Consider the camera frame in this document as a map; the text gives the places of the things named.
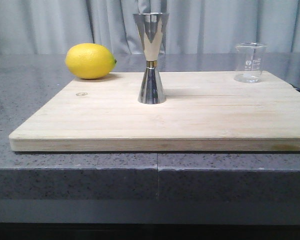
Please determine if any steel double jigger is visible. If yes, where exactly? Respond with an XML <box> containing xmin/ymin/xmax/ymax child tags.
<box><xmin>133</xmin><ymin>12</ymin><xmax>169</xmax><ymax>105</ymax></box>

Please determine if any glass measuring beaker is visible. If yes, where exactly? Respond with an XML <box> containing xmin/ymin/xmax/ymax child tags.
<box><xmin>234</xmin><ymin>42</ymin><xmax>267</xmax><ymax>84</ymax></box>

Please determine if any wooden cutting board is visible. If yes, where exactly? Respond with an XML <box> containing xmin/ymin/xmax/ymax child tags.
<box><xmin>9</xmin><ymin>71</ymin><xmax>300</xmax><ymax>152</ymax></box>

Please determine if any yellow lemon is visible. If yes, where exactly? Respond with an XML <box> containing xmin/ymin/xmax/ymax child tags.
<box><xmin>64</xmin><ymin>43</ymin><xmax>117</xmax><ymax>80</ymax></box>

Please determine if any grey curtain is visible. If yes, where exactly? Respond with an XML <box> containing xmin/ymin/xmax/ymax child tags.
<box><xmin>0</xmin><ymin>0</ymin><xmax>300</xmax><ymax>55</ymax></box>

